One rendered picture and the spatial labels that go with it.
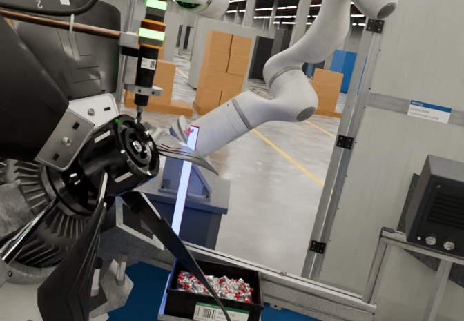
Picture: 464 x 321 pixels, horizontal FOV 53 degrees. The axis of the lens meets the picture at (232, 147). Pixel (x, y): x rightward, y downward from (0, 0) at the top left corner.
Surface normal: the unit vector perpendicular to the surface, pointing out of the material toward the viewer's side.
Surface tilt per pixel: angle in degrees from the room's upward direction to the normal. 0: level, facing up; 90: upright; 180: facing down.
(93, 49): 47
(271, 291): 90
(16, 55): 77
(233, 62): 90
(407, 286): 90
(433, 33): 90
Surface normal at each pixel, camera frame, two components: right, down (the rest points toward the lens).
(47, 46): 0.37, -0.33
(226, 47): 0.22, 0.25
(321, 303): -0.26, 0.16
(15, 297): 0.85, -0.43
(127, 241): 0.17, 0.77
